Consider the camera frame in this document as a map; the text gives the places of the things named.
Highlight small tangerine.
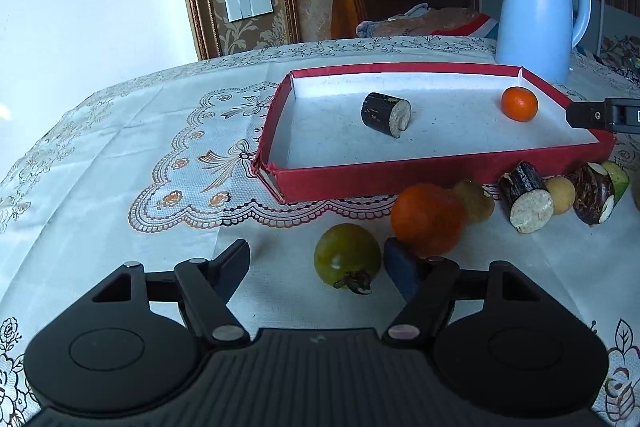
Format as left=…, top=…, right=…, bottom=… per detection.
left=501, top=87, right=539, bottom=123

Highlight green fruit piece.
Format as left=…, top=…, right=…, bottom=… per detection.
left=601, top=161, right=631, bottom=204

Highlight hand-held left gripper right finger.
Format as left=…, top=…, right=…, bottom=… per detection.
left=383, top=237, right=540, bottom=349

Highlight dark purple eggplant chunk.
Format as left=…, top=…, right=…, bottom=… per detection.
left=570, top=162, right=617, bottom=226

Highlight folded patterned blanket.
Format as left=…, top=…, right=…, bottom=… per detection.
left=356, top=4, right=499, bottom=39

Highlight large orange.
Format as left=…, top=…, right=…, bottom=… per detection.
left=390, top=183, right=466, bottom=256

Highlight brown kiwi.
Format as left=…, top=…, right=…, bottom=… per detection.
left=452, top=179, right=496, bottom=224

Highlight light blue electric kettle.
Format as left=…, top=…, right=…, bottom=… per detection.
left=495, top=0, right=592, bottom=86

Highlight eggplant piece on table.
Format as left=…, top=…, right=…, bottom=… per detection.
left=498, top=161, right=555, bottom=234

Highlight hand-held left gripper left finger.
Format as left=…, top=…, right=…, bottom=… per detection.
left=91, top=239, right=251, bottom=349

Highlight floral patterned cloth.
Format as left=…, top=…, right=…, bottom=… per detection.
left=597, top=34, right=640, bottom=80

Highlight small yellow round fruit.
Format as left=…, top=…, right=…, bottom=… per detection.
left=544, top=176, right=577, bottom=215

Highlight red cardboard box tray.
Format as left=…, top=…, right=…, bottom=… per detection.
left=251, top=64, right=617, bottom=206

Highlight white lace tablecloth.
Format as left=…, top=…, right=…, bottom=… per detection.
left=0, top=36, right=640, bottom=427

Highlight eggplant piece in tray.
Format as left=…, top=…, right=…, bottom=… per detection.
left=361, top=92, right=412, bottom=139

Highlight white wall switch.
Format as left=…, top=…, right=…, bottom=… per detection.
left=224, top=0, right=274, bottom=23

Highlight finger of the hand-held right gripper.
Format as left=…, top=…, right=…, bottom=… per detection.
left=565, top=97, right=640, bottom=130

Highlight green tomato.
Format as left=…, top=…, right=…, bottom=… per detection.
left=314, top=223, right=383, bottom=295

